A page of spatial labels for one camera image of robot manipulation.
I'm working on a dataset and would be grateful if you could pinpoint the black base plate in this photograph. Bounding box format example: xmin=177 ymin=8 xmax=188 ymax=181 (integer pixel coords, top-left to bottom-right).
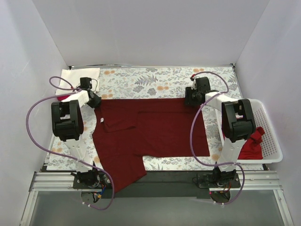
xmin=71 ymin=171 xmax=112 ymax=189
xmin=196 ymin=172 xmax=241 ymax=188

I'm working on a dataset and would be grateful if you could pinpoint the aluminium frame rail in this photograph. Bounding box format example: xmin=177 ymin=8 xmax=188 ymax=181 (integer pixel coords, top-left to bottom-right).
xmin=19 ymin=171 xmax=80 ymax=226

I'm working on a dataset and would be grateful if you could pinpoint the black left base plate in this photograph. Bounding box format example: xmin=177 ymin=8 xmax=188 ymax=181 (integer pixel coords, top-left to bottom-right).
xmin=71 ymin=171 xmax=112 ymax=189

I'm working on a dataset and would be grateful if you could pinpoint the bright red t-shirt in basket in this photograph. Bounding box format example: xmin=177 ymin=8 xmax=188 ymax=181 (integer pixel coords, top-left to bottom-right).
xmin=238 ymin=127 xmax=265 ymax=160

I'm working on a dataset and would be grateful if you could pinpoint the floral patterned table mat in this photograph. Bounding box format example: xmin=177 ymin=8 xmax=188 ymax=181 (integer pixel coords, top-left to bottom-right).
xmin=46 ymin=65 xmax=243 ymax=171

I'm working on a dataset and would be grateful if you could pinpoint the folded cream t-shirt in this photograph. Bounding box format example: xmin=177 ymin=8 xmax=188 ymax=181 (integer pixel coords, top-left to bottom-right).
xmin=61 ymin=68 xmax=100 ymax=93

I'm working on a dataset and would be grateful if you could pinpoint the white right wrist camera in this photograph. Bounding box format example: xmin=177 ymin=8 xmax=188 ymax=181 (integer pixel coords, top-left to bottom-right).
xmin=190 ymin=74 xmax=197 ymax=89

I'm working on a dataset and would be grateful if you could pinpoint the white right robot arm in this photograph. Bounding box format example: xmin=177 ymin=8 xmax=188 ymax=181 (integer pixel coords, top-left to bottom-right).
xmin=184 ymin=75 xmax=256 ymax=187

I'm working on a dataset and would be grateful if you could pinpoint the white plastic laundry basket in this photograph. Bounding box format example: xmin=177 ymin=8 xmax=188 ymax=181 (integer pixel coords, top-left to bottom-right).
xmin=216 ymin=99 xmax=283 ymax=164

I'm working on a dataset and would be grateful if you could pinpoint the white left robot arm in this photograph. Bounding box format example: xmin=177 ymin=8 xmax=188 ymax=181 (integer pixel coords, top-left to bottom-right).
xmin=51 ymin=77 xmax=101 ymax=188

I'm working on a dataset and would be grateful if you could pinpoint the folded pink-red t-shirt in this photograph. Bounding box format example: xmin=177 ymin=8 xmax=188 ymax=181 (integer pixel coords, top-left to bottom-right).
xmin=56 ymin=94 xmax=70 ymax=101

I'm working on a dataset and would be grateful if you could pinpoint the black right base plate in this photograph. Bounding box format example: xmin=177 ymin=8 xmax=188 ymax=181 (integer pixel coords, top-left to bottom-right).
xmin=196 ymin=172 xmax=241 ymax=188

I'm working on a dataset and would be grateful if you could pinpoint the dark red t-shirt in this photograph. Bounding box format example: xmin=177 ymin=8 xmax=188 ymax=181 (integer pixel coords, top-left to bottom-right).
xmin=92 ymin=98 xmax=209 ymax=192

